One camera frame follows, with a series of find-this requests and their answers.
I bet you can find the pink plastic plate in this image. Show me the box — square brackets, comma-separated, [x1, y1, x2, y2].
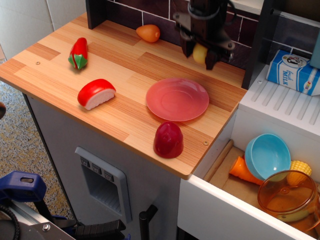
[145, 78, 210, 122]

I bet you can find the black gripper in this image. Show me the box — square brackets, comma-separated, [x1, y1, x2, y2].
[172, 0, 236, 70]

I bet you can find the dark red toy pepper half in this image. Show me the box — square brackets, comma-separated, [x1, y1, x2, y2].
[153, 121, 184, 159]

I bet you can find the black cabinet door handle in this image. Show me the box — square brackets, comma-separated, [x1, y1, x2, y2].
[139, 204, 158, 240]

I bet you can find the red toy chili pepper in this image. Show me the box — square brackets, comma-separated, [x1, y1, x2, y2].
[68, 37, 88, 70]

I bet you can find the white toy sink unit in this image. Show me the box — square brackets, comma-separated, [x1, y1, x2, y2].
[177, 69, 320, 240]

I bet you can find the transparent orange plastic cup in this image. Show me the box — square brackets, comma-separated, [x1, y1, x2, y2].
[257, 170, 320, 233]

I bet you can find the black ribbed clamp handle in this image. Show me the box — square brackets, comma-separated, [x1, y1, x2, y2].
[71, 220, 126, 240]

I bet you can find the orange toy ice cream cone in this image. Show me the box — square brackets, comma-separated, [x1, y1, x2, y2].
[229, 156, 263, 186]

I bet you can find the yellow toy potato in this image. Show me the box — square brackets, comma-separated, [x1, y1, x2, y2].
[192, 43, 208, 64]

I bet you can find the orange toy fruit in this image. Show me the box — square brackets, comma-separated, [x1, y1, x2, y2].
[135, 24, 161, 43]

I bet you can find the black braided cable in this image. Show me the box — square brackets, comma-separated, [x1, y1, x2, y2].
[0, 204, 21, 240]

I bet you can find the blue white milk carton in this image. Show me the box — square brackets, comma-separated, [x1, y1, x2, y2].
[266, 50, 320, 96]

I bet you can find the light blue plastic bowl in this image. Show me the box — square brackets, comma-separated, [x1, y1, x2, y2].
[244, 133, 291, 181]

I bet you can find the yellow toy corn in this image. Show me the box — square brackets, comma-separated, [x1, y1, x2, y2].
[287, 160, 312, 186]

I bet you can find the blue clamp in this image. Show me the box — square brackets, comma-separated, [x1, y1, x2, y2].
[0, 170, 47, 203]

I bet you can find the grey toy ice dispenser panel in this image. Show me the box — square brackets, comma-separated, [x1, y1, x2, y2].
[75, 146, 132, 223]

